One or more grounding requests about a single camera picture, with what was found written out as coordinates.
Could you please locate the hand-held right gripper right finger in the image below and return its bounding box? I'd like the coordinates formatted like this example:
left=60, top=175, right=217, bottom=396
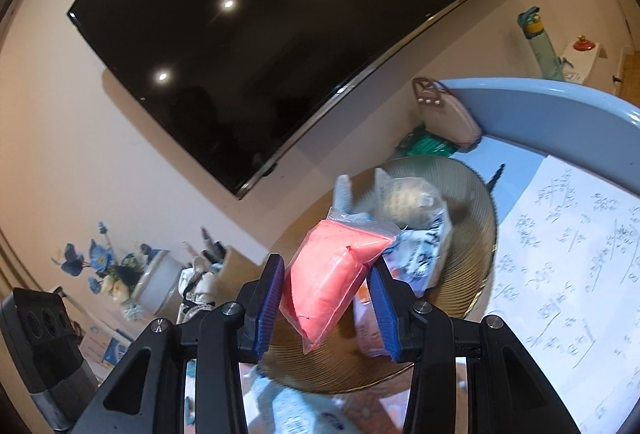
left=366, top=259, right=583, bottom=434

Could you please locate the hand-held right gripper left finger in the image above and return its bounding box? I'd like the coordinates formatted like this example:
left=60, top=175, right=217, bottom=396
left=70, top=254, right=286, bottom=434

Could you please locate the pink clay bag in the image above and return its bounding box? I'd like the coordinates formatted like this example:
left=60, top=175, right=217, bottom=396
left=278, top=206, right=406, bottom=355

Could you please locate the silver white packet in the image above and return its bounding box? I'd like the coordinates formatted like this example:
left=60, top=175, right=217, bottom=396
left=385, top=214, right=453, bottom=295

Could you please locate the beige plaid cloth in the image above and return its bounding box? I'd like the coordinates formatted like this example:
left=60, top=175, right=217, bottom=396
left=177, top=264, right=219, bottom=322

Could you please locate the bundle of pens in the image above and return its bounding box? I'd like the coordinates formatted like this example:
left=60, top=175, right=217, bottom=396
left=182, top=226, right=226, bottom=265

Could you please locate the artificial flower bouquet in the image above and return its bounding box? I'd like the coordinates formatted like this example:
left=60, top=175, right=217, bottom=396
left=50, top=220, right=166, bottom=320

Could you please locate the green packet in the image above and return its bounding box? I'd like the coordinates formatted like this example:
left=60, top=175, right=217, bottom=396
left=395, top=126, right=458, bottom=160

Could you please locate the small brown handbag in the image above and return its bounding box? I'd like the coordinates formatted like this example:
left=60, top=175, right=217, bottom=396
left=411, top=76, right=483, bottom=151

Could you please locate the black television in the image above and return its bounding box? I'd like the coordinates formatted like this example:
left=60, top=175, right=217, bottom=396
left=66, top=0, right=541, bottom=201

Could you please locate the green water bottle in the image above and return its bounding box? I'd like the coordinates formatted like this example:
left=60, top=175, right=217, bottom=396
left=517, top=5, right=566, bottom=82

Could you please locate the white box with red ornament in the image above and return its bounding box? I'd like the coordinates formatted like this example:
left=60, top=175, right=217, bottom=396
left=557, top=34, right=608, bottom=85

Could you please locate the wooden cabinet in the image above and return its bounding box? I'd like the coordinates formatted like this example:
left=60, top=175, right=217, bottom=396
left=612, top=45, right=640, bottom=105

